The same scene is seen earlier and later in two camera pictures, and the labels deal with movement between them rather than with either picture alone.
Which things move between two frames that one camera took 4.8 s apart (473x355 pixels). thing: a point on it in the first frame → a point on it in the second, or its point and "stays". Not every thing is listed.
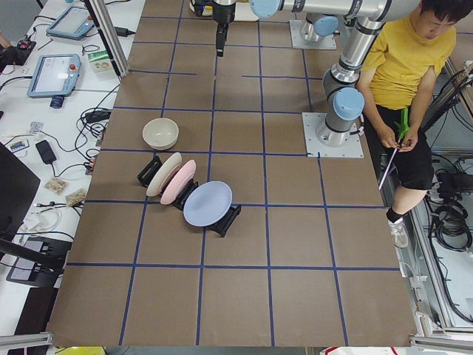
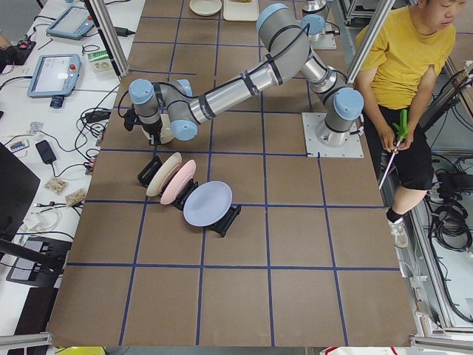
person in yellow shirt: [401, 56] stays
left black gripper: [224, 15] → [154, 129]
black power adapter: [46, 151] stays
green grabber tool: [401, 129] stays
